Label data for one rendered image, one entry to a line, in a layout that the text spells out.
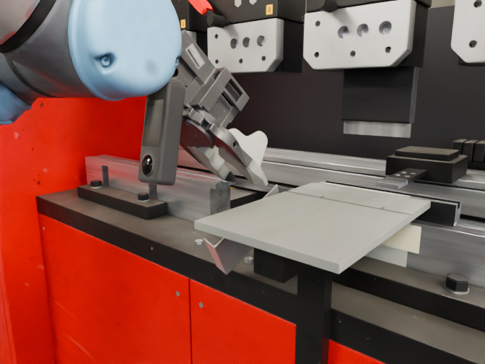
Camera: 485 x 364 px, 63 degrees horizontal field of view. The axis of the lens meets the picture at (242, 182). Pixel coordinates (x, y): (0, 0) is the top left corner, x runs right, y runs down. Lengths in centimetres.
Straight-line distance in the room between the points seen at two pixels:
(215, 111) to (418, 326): 35
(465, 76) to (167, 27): 90
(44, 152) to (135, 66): 94
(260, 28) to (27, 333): 101
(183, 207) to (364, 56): 49
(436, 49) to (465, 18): 57
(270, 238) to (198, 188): 43
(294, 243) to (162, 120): 19
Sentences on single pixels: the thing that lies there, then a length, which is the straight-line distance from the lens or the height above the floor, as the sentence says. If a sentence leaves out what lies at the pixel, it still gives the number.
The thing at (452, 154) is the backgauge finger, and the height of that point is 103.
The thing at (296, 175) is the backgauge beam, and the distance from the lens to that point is 97.
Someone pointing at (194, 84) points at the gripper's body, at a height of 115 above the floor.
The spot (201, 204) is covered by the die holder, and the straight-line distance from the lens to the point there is 82.
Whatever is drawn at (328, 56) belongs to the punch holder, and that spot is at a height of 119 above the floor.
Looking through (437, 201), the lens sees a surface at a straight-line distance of 59.
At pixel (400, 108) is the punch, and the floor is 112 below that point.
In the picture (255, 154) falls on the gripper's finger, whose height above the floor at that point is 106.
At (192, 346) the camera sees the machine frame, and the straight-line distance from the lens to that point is 77.
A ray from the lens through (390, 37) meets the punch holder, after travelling 57.
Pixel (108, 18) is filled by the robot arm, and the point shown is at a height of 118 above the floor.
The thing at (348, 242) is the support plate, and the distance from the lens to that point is 40.
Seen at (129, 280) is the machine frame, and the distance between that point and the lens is 87.
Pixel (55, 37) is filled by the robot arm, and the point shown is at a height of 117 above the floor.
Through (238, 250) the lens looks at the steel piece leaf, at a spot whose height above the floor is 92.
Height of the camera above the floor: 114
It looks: 13 degrees down
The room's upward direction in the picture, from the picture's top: straight up
